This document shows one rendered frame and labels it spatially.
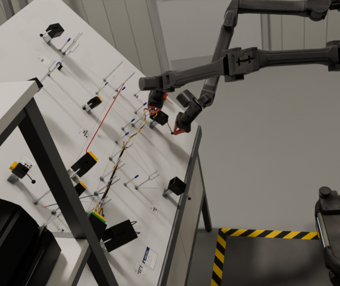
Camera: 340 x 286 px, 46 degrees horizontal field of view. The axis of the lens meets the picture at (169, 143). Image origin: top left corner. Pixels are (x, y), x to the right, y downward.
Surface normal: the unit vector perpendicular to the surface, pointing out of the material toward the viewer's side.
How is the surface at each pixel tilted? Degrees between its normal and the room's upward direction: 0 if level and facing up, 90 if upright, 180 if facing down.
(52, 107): 53
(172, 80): 65
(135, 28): 90
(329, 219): 0
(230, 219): 0
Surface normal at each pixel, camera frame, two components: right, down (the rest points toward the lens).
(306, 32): -0.10, 0.62
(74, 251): -0.18, -0.78
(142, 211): 0.66, -0.48
